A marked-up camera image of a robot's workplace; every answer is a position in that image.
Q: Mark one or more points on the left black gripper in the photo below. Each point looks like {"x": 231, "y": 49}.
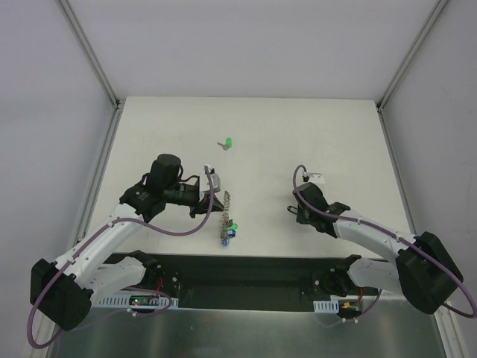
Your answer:
{"x": 201, "y": 201}

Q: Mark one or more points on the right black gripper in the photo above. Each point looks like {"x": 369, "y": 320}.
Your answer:
{"x": 302, "y": 213}

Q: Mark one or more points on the metal key organizer ring disc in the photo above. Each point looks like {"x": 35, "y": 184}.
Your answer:
{"x": 225, "y": 219}

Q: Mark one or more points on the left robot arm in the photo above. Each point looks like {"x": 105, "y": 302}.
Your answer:
{"x": 65, "y": 289}

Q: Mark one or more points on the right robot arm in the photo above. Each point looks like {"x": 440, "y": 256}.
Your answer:
{"x": 417, "y": 267}

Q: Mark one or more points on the blue tag key bunch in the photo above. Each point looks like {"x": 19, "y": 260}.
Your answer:
{"x": 229, "y": 235}

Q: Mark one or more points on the blue tag with label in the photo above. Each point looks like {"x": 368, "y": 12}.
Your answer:
{"x": 225, "y": 242}

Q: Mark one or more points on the key with green tag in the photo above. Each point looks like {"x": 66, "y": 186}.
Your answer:
{"x": 227, "y": 144}

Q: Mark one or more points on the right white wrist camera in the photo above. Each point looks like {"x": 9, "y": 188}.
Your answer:
{"x": 313, "y": 177}

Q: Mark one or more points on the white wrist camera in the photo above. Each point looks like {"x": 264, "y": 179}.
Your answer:
{"x": 313, "y": 177}
{"x": 209, "y": 181}

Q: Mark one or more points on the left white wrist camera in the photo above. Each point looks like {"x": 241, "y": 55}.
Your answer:
{"x": 209, "y": 181}

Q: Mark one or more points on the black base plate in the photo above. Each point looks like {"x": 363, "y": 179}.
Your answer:
{"x": 282, "y": 284}

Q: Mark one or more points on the right white cable duct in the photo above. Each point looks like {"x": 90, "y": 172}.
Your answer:
{"x": 326, "y": 307}

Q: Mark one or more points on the white cable duct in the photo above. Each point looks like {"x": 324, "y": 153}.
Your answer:
{"x": 143, "y": 302}
{"x": 326, "y": 307}

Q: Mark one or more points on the left white cable duct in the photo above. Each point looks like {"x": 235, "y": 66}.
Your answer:
{"x": 143, "y": 302}

